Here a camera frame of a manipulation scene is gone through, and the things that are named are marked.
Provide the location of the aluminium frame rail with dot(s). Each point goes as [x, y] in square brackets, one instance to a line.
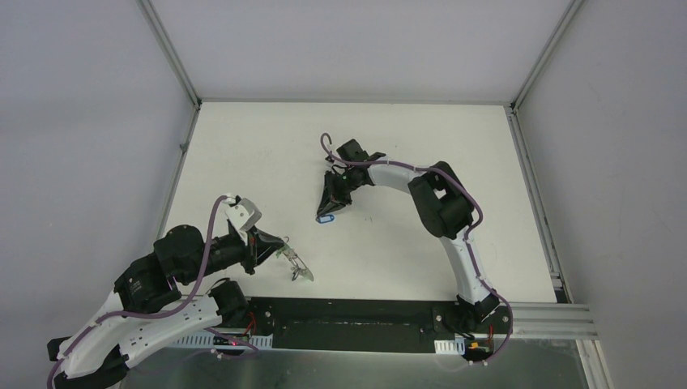
[535, 345]

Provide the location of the left controller board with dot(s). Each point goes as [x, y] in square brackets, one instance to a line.
[230, 340]

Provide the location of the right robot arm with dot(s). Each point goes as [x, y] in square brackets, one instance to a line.
[446, 210]

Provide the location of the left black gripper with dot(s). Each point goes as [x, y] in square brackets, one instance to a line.
[249, 250]

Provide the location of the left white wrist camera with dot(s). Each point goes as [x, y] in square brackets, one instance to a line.
[242, 215]

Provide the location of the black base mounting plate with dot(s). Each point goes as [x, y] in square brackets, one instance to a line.
[376, 326]

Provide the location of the controller board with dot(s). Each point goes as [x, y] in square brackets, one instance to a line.
[478, 347]
[230, 340]

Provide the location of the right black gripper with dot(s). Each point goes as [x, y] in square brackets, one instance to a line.
[332, 198]

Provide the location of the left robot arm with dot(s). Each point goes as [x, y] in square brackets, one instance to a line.
[144, 312]

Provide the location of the right controller board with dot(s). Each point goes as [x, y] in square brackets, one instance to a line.
[478, 347]

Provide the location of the blue tag key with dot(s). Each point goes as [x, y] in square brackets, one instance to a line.
[324, 219]

